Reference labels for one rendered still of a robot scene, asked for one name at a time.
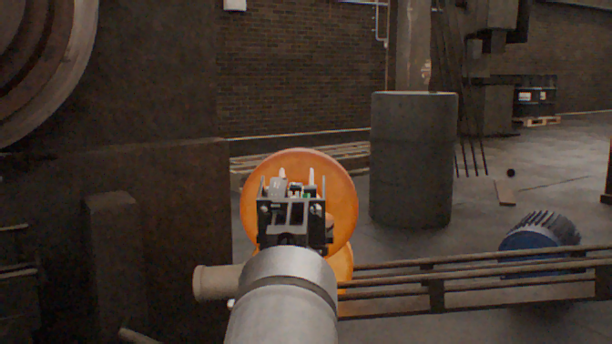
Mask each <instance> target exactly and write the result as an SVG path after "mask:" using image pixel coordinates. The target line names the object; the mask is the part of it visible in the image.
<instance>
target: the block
mask: <svg viewBox="0 0 612 344"><path fill-rule="evenodd" d="M80 204H81V214H82V224H83V234H84V243H85V253H86V263H87V283H88V292H89V302H90V311H91V317H92V320H93V322H94V325H95V327H96V330H97V334H98V337H99V339H100V341H101V342H102V344H113V343H117V342H119V341H121V340H119V339H117V338H116V336H115V335H114V332H115V329H116V327H117V324H118V322H119V320H120V319H121V318H122V317H124V316H127V317H130V319H131V322H130V325H129V327H128V329H131V330H133V331H135V332H137V333H139V334H142V335H144V334H146V333H147V332H148V307H147V293H146V280H145V267H144V253H143V252H142V239H141V226H140V213H139V204H138V202H137V201H136V200H135V199H134V198H133V197H132V196H130V195H129V193H128V192H126V191H122V190H119V191H112V192H105V193H97V194H89V195H86V196H84V197H82V199H81V202H80Z"/></svg>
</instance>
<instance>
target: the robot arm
mask: <svg viewBox="0 0 612 344"><path fill-rule="evenodd" d="M260 195H261V197H260ZM256 207H257V218H258V220H257V229H258V233H257V234H256V244H260V245H259V253H257V254H256V255H254V256H253V257H251V258H250V259H249V261H248V262H247V263H246V265H245V266H244V268H243V270H242V272H241V275H240V282H239V286H238V290H237V296H236V298H235V299H229V300H228V303H227V307H228V309H229V310H232V311H231V312H230V313H231V315H229V317H230V319H229V322H228V326H227V329H226V334H225V339H224V341H225V342H223V344H338V334H337V317H338V308H337V286H336V277H335V276H334V273H333V269H332V267H331V266H330V265H329V264H328V262H327V261H326V260H325V259H324V258H323V257H325V256H327V255H329V246H327V245H332V244H333V233H334V218H333V216H332V215H330V214H328V213H326V212H325V177H322V197H319V195H318V193H317V185H314V171H313V169H312V167H311V178H310V185H309V186H303V185H302V183H293V182H291V183H290V185H289V187H288V179H287V178H286V177H285V172H284V169H283V167H282V168H281V170H280V177H272V178H271V179H270V185H269V186H268V187H266V189H265V178H264V177H261V180H260V186H259V190H258V194H257V197H256Z"/></svg>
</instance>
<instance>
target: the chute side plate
mask: <svg viewBox="0 0 612 344"><path fill-rule="evenodd" d="M25 313H27V314H28V317H29V325H30V331H34V330H38V329H41V328H42V325H41V318H40V309H39V302H38V294H37V285H36V276H32V277H26V278H18V279H13V280H8V281H4V282H0V319H4V318H9V317H13V316H17V315H21V314H25Z"/></svg>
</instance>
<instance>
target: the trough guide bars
mask: <svg viewBox="0 0 612 344"><path fill-rule="evenodd" d="M610 249H612V242H608V243H596V244H585V245H574V246H563V247H552V248H530V249H519V250H507V251H500V252H496V253H484V254H473V255H462V256H451V257H439V258H418V259H406V260H395V261H384V262H371V263H360V264H353V271H360V270H371V269H383V268H405V267H417V266H420V270H408V271H397V272H385V273H373V274H371V275H362V276H352V280H350V281H338V282H336V286H337V289H347V288H368V287H381V286H393V285H404V284H417V283H421V287H420V288H399V289H387V290H375V291H363V292H352V293H339V294H337V301H347V300H359V299H371V298H395V297H406V296H419V295H429V298H430V309H431V315H434V314H445V305H444V293H455V292H466V291H467V290H479V289H491V288H514V287H526V286H539V285H551V284H563V283H575V282H587V281H595V296H596V301H607V300H611V279H612V254H603V255H592V256H587V252H588V251H599V250H610ZM566 253H571V257H569V258H547V259H538V260H536V261H525V262H512V263H501V264H489V265H478V266H466V267H454V268H434V265H440V264H451V263H464V262H475V261H486V260H498V259H509V258H525V257H532V256H543V255H554V254H566ZM586 268H595V272H587V274H586ZM569 270H571V275H564V276H553V277H541V278H517V279H506V280H494V281H482V282H470V283H458V284H446V285H444V280H452V279H465V278H487V277H499V276H510V275H522V274H535V273H546V272H557V271H569Z"/></svg>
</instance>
